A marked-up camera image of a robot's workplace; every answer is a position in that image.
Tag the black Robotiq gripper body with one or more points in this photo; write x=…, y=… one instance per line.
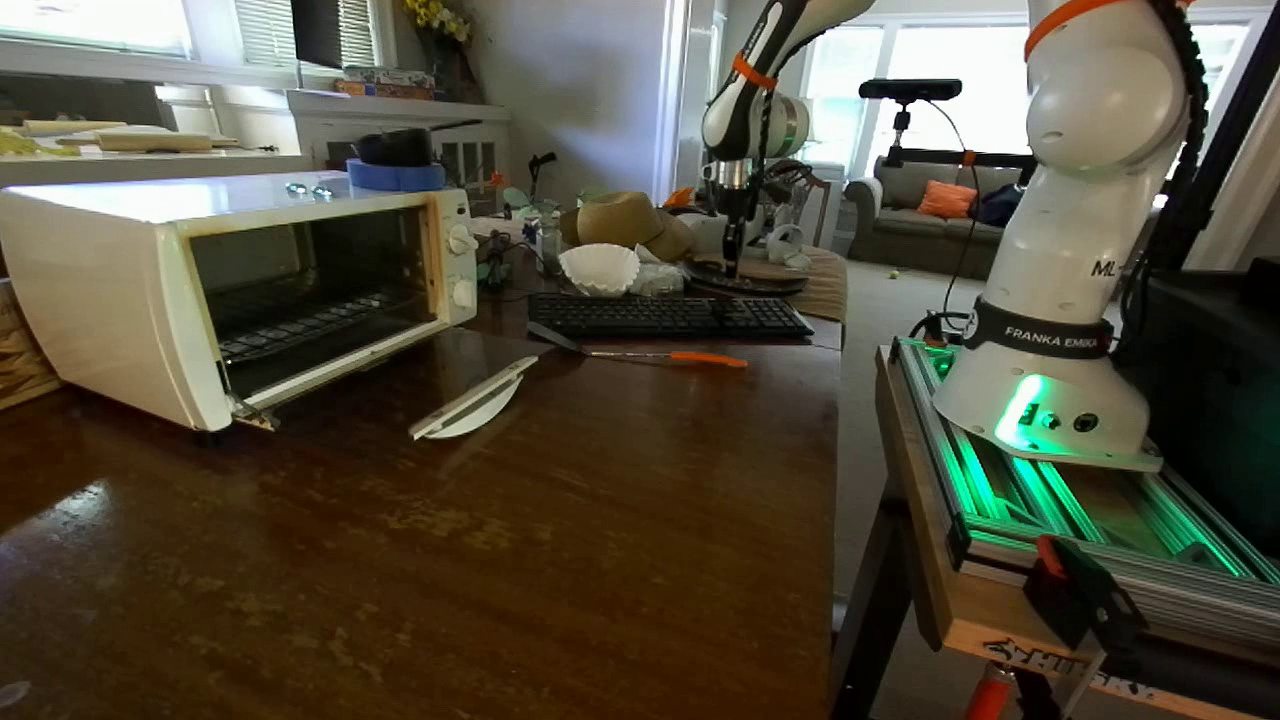
x=739, y=194

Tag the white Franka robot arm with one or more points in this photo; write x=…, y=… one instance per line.
x=1064, y=225

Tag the dark round tray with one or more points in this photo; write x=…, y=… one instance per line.
x=773, y=282

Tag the white crumpled cloth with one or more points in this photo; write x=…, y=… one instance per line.
x=657, y=278

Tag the tan crumpled bag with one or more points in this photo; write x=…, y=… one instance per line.
x=623, y=223

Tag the white bowl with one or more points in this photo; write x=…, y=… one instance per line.
x=601, y=264

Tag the grey sofa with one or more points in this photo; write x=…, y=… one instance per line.
x=907, y=233

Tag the orange cushion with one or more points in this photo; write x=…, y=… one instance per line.
x=945, y=201

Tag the dark blue cushion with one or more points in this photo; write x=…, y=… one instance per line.
x=995, y=204

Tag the black rounded object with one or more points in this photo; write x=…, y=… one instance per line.
x=394, y=146

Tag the yellow flower bunch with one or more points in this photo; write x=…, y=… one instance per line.
x=437, y=17

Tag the aluminium robot mounting table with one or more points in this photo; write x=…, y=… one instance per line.
x=1064, y=513

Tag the black control box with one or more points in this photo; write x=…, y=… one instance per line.
x=1200, y=403

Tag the black table clamp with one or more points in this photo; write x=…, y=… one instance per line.
x=1083, y=594

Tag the white toaster oven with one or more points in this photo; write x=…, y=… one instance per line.
x=105, y=294

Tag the wicker basket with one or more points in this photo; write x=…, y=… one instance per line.
x=25, y=355

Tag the black camera on stand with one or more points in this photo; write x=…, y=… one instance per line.
x=908, y=89

